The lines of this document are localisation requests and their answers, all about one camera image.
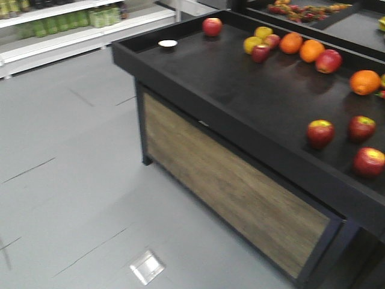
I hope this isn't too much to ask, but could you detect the black wooden produce stand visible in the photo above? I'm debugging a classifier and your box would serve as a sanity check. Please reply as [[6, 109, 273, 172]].
[[112, 10, 384, 288]]

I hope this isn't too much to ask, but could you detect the white supermarket shelf unit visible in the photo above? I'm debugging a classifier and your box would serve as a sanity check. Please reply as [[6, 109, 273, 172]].
[[1, 4, 176, 79]]

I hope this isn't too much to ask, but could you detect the row of green bottles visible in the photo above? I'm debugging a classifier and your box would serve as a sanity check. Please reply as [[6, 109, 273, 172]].
[[15, 2, 128, 39]]

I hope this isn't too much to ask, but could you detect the red apple near lower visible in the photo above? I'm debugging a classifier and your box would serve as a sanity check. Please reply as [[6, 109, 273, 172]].
[[306, 119, 334, 149]]

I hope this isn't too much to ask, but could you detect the yellow pear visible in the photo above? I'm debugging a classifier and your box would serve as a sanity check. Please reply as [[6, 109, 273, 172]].
[[254, 26, 274, 39], [243, 36, 263, 55]]

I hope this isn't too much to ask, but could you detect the dark red apple left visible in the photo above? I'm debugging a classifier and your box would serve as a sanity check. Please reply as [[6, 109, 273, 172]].
[[251, 45, 270, 63]]

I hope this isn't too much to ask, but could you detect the small pink-red apple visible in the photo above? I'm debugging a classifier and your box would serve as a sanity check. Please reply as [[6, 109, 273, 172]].
[[263, 34, 281, 50]]

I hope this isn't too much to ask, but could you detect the orange with knob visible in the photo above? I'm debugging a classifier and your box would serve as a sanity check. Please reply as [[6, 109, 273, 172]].
[[350, 70, 381, 96]]

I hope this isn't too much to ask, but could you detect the orange left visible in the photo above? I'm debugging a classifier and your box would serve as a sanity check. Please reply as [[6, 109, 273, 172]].
[[279, 32, 303, 54]]

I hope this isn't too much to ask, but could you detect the red apple far corner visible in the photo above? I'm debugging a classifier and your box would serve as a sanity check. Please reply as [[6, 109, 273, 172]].
[[202, 17, 223, 37]]

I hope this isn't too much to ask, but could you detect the red apple near upper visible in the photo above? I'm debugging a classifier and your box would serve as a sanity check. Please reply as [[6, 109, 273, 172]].
[[348, 116, 376, 143]]

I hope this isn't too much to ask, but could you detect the bright red apple middle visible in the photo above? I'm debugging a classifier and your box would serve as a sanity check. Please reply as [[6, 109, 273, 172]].
[[315, 49, 343, 74]]

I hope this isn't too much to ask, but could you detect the yellow pear front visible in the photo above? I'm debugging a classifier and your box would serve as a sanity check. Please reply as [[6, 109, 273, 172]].
[[243, 36, 263, 55]]

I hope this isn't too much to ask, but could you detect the black upper display shelf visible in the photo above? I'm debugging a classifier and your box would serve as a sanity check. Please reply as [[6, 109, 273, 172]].
[[230, 1, 384, 58]]

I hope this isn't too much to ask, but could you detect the yellow pear back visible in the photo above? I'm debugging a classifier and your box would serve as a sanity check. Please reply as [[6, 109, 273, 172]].
[[254, 26, 274, 39]]

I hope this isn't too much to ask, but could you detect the metal floor socket plate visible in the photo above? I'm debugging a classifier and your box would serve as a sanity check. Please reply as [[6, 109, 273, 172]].
[[129, 250, 165, 286]]

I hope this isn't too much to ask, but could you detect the small white dish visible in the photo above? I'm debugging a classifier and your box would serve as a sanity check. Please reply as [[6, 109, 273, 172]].
[[158, 39, 178, 49]]

